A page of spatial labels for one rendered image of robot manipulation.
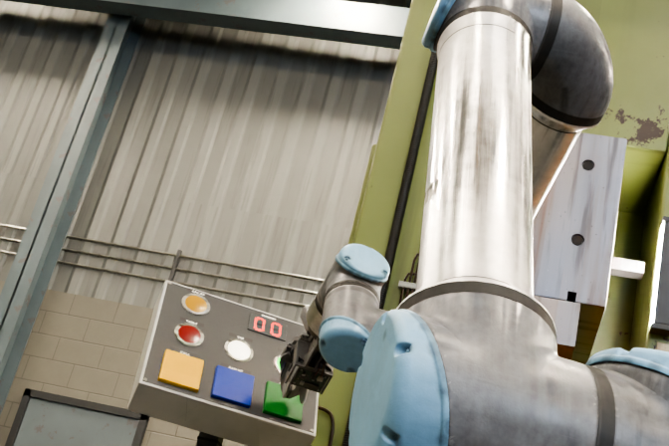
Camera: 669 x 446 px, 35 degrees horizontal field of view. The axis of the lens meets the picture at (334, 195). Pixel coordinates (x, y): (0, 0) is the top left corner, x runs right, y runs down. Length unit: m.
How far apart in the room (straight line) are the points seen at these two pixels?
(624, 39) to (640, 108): 0.20
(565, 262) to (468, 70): 1.11
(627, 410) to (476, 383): 0.13
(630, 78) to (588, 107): 1.27
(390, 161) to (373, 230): 0.18
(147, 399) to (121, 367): 6.85
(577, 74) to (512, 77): 0.18
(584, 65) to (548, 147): 0.13
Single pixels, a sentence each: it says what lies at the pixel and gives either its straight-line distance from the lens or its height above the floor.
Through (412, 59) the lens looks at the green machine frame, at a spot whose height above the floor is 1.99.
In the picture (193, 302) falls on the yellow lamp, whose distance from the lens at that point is 2.09.
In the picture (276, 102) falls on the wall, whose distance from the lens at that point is 9.54.
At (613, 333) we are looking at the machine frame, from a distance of 2.71.
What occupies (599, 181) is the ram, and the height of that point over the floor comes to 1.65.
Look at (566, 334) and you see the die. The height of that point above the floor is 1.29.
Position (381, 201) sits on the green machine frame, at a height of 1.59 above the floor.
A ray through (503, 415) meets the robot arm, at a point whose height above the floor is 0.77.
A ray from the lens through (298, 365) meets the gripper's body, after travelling 1.84.
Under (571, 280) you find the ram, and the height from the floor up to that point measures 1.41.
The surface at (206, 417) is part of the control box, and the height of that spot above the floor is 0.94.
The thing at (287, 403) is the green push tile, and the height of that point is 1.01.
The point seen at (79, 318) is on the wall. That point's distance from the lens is 9.07.
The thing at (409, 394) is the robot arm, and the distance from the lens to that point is 0.83.
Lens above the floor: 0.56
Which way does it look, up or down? 24 degrees up
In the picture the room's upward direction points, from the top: 14 degrees clockwise
